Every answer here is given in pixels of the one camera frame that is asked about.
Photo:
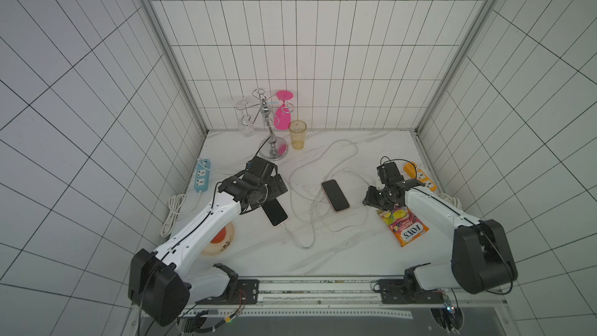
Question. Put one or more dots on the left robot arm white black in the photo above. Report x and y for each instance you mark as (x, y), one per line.
(160, 282)

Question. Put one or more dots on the red ball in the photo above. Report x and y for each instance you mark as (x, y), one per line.
(225, 235)

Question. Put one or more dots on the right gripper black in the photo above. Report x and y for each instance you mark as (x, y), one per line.
(375, 197)

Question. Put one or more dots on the silver glass holder stand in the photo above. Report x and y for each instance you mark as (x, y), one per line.
(274, 148)

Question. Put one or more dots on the beige plate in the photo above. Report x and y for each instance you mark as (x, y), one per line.
(212, 250)

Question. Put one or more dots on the black phone pink case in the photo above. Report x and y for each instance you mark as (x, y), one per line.
(275, 212)

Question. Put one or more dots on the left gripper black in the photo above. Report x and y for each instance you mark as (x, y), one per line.
(275, 191)

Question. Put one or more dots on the clear wine glass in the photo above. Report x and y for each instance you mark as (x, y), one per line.
(245, 123)

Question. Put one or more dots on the orange power strip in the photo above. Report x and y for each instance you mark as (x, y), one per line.
(417, 172)

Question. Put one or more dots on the blue power strip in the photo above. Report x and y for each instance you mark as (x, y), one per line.
(202, 175)

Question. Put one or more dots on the amber plastic cup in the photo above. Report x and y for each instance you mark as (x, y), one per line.
(297, 131)

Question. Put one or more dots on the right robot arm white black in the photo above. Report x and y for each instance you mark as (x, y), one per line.
(480, 260)

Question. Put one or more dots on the candy snack bag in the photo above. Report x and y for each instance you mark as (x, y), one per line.
(404, 225)

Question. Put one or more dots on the metal base rail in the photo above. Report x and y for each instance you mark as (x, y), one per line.
(329, 296)

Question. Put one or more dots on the pink wine glass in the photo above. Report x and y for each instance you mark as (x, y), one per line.
(284, 113)

